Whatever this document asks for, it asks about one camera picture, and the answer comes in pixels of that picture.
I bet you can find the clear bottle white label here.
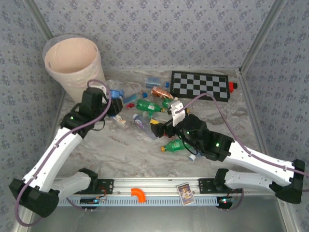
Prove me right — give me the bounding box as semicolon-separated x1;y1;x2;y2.
112;114;128;126

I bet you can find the clear bottle bright blue label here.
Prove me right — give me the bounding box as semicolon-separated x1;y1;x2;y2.
107;88;125;100

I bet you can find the clear bottle purple label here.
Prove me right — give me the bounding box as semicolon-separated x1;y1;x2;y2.
132;113;157;140

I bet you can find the green bottle white label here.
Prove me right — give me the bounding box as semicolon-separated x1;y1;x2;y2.
136;98;167;114

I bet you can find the green plastic bottle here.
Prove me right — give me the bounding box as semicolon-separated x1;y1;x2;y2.
161;96;175;109
161;139;195;155

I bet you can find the clear bottle white cap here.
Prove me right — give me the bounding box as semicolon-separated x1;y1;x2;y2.
188;149;206;162

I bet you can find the brown plastic bottle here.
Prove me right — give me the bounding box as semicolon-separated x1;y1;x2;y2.
151;86;179;101

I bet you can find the beige waste bin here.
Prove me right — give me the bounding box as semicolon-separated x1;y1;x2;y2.
42;33;108;104

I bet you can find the black grey checkerboard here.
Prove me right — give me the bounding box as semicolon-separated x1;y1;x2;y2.
169;70;229;103

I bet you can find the printed picture card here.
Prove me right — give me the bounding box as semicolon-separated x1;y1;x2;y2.
176;183;196;206

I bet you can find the small circuit board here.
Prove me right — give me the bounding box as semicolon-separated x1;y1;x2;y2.
80;197;107;210
216;196;237;210

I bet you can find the steel lower shelf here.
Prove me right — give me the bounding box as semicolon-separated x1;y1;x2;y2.
14;197;297;232

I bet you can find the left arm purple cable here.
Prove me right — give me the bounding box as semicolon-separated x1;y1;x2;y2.
14;79;112;227

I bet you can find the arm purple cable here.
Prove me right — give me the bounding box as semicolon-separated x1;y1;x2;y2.
177;93;309;211
14;79;112;227

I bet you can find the left arm white camera box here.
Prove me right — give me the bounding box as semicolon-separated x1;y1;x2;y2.
93;81;109;95

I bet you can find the arm white camera box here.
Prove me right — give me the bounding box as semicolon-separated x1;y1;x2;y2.
93;81;109;95
166;100;188;127

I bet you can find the right arm white camera box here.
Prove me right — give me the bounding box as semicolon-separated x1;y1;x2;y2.
166;100;188;127

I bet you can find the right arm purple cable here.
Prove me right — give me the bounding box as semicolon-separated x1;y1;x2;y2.
177;93;309;211

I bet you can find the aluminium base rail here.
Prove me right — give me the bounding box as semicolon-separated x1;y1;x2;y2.
54;177;278;197

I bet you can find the aluminium side rail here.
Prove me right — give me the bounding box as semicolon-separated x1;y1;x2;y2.
238;70;268;158

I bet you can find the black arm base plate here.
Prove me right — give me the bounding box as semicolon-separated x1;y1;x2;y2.
96;178;114;195
198;178;243;194

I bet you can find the aluminium back rail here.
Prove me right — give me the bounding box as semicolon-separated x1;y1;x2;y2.
103;67;242;73

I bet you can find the blue-grey slotted cable duct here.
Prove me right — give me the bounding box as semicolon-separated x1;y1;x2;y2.
57;196;219;208

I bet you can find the aluminium frame post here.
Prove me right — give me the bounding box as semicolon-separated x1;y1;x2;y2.
24;0;54;41
238;0;289;74

